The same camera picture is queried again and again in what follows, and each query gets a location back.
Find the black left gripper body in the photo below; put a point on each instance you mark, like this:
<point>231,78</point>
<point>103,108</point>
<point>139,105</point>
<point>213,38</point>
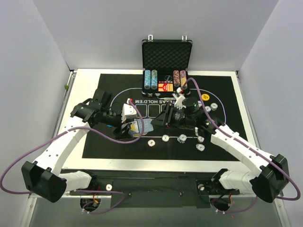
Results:
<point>123,129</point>

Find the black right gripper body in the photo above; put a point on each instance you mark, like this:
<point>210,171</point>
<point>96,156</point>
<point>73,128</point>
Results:
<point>169,117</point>

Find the grey poker chip stack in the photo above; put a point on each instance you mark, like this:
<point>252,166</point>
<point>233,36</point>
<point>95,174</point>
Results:
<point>165,138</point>

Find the blue poker chip stack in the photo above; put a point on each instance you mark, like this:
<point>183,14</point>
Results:
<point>182,138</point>

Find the blue chips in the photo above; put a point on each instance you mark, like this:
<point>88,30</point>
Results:
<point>200,147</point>
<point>208,109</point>

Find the grey chips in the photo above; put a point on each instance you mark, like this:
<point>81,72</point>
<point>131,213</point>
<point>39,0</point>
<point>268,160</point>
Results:
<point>200,139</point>
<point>213,106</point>

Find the blue playing card deck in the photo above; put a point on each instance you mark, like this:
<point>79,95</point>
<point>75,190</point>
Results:
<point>132,129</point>

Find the red poker chip stack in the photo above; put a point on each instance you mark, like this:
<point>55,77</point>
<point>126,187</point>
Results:
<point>151,143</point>

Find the yellow big blind button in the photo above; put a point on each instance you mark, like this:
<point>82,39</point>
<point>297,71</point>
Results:
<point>205,97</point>

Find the blue backed playing cards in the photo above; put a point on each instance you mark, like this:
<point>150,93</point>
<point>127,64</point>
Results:
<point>145,125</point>

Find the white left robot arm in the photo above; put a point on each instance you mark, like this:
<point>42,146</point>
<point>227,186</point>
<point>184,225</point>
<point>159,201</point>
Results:
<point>77,126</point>

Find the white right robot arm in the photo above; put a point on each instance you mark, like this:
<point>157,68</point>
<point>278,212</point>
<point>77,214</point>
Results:
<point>257,161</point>

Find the black poker felt mat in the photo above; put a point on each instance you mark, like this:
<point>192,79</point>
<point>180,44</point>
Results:
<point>219,88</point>

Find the red playing card box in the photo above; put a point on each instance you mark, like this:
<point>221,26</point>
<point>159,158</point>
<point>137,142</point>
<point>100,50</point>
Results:
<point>165,87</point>

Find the purple yellow chip row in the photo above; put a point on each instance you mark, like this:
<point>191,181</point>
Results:
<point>183,78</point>

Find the clear dealer button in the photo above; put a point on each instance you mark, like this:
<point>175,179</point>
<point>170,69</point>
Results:
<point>168,78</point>

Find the light blue chip row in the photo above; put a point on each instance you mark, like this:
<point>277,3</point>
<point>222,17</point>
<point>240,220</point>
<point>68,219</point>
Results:
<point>147,79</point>

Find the green chip row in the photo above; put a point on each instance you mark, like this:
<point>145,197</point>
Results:
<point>154,79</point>

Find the red chip row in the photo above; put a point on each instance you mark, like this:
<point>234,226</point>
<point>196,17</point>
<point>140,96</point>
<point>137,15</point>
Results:
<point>176,78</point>

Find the aluminium poker chip case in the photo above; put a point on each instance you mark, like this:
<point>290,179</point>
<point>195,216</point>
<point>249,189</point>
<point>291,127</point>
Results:
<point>165,56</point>

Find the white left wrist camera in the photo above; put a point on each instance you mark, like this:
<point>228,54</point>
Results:
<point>128,112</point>

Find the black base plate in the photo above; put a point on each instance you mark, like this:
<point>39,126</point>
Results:
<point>159,189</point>

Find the aluminium frame rail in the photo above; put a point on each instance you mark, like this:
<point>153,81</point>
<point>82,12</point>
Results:
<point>52,187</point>

